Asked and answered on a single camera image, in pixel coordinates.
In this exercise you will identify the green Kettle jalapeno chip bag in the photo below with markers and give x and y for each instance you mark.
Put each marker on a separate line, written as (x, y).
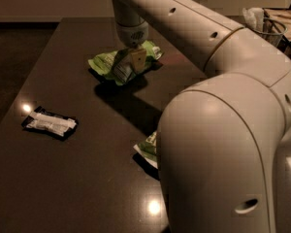
(147, 149)

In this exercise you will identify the green rice chip bag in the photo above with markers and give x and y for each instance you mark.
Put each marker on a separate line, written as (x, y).
(104, 64)

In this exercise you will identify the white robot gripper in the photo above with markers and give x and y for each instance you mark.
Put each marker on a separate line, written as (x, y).
(132, 35)

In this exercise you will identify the white napkin in cup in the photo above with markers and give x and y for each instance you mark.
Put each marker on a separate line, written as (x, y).
(254, 18)

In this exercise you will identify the wire mesh cup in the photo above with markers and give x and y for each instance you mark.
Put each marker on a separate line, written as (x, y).
(273, 31)

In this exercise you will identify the dark blue snack bar wrapper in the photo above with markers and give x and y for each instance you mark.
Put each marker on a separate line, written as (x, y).
(42, 120)

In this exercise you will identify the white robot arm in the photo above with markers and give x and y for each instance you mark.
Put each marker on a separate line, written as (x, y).
(217, 139)

